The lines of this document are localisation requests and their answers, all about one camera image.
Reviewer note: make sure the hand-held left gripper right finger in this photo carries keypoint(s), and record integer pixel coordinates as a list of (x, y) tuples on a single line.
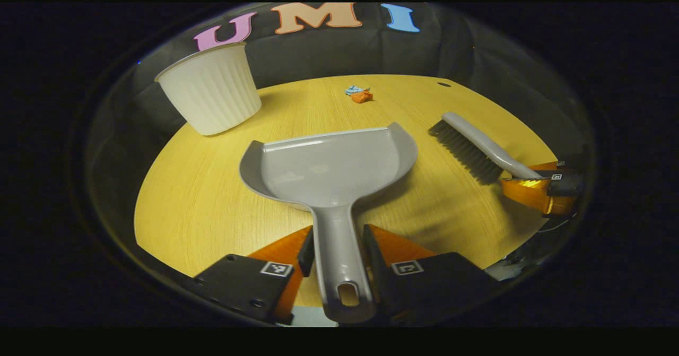
[(440, 284)]

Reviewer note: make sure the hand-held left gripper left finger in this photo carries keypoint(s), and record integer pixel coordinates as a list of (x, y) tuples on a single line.
[(238, 284)]

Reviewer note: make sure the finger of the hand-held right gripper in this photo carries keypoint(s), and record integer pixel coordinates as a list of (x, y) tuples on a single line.
[(567, 167), (536, 194)]

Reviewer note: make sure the small grey broom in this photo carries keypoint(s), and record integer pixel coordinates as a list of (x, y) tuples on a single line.
[(477, 144)]

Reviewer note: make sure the grey plastic dustpan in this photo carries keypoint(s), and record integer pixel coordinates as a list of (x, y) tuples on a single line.
[(329, 170)]

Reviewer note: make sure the white ribbed garbage bin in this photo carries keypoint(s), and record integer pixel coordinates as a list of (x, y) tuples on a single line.
[(212, 93)]

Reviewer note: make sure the orange paper scrap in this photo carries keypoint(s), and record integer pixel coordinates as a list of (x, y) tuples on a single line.
[(362, 97)]

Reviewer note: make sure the blue paper scrap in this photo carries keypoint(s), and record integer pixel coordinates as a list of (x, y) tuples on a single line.
[(354, 89)]

